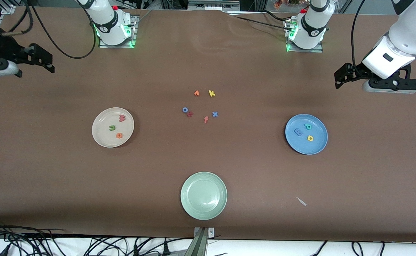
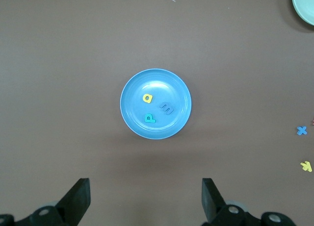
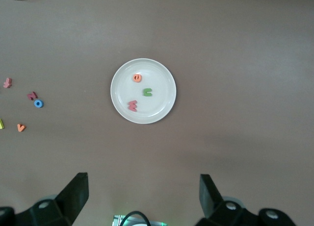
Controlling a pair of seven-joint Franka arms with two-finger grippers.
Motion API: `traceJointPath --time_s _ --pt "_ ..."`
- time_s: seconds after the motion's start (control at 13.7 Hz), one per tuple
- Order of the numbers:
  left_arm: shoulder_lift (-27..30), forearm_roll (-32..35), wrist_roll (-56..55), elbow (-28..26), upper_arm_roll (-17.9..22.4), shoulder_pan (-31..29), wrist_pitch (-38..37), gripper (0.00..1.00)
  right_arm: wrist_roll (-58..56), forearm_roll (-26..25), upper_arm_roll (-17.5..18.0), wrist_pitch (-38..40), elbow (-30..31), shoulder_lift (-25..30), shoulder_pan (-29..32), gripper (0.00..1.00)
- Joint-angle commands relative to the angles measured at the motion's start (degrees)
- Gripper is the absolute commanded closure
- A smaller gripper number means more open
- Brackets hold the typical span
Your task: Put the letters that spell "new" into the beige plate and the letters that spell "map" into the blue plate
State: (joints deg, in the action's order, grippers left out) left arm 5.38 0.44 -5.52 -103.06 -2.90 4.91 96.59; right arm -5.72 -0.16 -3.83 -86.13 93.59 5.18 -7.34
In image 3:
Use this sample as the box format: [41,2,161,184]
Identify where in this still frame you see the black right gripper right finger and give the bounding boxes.
[196,174,261,226]

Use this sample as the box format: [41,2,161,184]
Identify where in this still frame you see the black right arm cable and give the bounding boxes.
[121,210,152,226]

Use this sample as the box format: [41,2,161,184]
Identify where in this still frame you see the beige plate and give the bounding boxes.
[110,58,177,125]

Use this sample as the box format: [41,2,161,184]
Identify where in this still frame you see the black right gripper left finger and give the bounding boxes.
[17,172,89,226]

